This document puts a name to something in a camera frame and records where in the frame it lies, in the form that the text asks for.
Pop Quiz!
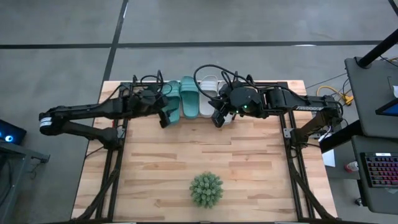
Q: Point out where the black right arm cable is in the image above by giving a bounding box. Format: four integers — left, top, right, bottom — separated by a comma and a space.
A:
193, 64, 268, 103

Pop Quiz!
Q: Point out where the black aluminium table frame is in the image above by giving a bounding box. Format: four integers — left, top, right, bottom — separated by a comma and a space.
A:
70, 80, 341, 224

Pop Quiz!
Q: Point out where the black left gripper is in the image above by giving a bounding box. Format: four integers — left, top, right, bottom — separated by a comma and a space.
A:
126, 90, 172, 129

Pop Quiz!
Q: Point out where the backlit rainbow keyboard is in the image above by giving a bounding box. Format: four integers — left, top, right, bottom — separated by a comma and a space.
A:
360, 152, 398, 188

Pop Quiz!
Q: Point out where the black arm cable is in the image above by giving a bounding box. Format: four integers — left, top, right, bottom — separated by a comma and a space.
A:
193, 64, 268, 103
139, 70, 165, 94

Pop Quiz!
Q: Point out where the white paper sheet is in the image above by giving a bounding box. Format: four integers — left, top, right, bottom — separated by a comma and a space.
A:
322, 149, 336, 168

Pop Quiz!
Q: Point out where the green rubber slide sandal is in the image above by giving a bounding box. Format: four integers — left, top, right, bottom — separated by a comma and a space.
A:
160, 80, 182, 125
179, 75, 200, 120

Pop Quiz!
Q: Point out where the green artificial succulent plant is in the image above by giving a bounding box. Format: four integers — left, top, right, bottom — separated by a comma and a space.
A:
188, 171, 224, 209

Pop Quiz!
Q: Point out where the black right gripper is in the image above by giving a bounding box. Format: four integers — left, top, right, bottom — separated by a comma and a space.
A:
208, 83, 269, 128

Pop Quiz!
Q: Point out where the grey metal stand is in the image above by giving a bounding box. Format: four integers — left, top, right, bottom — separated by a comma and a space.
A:
0, 139, 50, 224

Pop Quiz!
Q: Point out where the black pole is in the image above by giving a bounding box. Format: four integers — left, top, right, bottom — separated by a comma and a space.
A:
356, 27, 398, 68

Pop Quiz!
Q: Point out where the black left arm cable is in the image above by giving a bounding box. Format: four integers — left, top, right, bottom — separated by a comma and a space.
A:
139, 70, 165, 94

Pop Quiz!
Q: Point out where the black device with blue light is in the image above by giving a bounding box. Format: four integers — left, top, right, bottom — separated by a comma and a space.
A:
0, 119, 28, 146

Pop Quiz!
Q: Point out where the blue-screen laptop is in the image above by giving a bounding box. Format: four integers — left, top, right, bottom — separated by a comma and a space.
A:
375, 98, 398, 117

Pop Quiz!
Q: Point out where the black desk crossbar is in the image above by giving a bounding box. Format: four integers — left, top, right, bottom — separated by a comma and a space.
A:
320, 119, 363, 153

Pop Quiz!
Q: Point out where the grey desk top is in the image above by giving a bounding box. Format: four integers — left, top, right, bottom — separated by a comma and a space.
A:
351, 135, 398, 215
344, 57, 398, 139

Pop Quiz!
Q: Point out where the white rubber slide sandal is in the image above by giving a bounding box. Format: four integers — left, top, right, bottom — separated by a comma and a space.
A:
217, 81, 234, 125
198, 74, 219, 118

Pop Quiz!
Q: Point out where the yellow cable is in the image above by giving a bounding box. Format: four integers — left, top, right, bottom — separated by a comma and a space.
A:
316, 85, 354, 103

